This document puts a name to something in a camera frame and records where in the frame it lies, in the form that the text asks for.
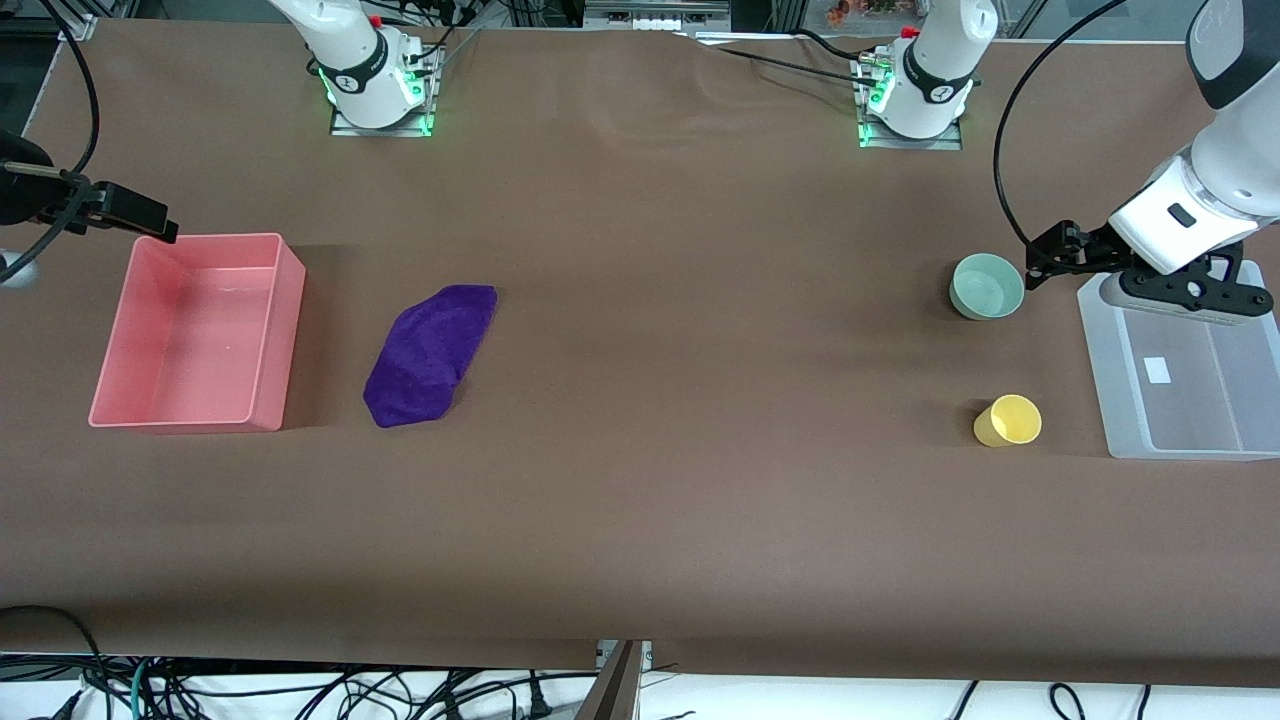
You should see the pale green bowl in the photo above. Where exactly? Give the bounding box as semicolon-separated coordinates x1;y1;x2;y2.
949;252;1026;322

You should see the yellow plastic cup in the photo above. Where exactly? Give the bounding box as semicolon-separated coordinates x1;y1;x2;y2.
973;394;1043;448

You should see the purple cloth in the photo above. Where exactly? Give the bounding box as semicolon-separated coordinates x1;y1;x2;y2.
362;284;499;429

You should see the pink plastic bin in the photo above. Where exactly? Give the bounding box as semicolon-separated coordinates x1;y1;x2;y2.
88;232;308;433

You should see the translucent white plastic bin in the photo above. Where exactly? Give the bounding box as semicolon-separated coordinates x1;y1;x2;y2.
1077;260;1280;462

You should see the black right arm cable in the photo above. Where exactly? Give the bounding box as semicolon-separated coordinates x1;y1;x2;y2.
0;0;102;277

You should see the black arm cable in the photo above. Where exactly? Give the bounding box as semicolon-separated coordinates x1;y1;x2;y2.
992;0;1131;251
0;0;102;277

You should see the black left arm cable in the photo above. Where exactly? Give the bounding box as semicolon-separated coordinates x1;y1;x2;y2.
992;0;1131;251

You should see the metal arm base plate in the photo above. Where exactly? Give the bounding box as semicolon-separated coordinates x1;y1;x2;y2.
328;42;439;139
856;48;965;152

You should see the black cable on table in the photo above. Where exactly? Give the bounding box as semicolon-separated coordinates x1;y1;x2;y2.
795;28;891;67
682;32;881;79

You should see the black base cable bundle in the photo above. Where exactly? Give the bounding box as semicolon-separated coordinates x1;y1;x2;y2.
400;0;483;67

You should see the black floor cable loop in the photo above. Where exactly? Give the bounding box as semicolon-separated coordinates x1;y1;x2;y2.
0;604;105;720

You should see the black floor cable tangle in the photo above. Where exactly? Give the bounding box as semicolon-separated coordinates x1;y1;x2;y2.
150;664;601;720

